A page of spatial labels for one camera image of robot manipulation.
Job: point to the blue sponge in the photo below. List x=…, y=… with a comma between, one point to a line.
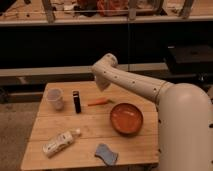
x=106, y=154

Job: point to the white plastic bottle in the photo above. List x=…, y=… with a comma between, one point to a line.
x=60, y=142

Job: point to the wooden table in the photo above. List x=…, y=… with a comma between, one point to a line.
x=93, y=121

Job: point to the long metal shelf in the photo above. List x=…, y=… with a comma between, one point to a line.
x=80, y=12

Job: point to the black standing eraser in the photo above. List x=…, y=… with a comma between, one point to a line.
x=76, y=99

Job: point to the orange round plate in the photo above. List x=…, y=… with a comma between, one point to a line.
x=126, y=118

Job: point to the orange carrot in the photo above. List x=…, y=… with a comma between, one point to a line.
x=99, y=101

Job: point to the black box on right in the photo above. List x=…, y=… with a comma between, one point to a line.
x=190, y=59

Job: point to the orange clutter on shelf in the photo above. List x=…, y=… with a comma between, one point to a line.
x=112, y=7

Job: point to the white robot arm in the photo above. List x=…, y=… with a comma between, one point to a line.
x=185, y=115

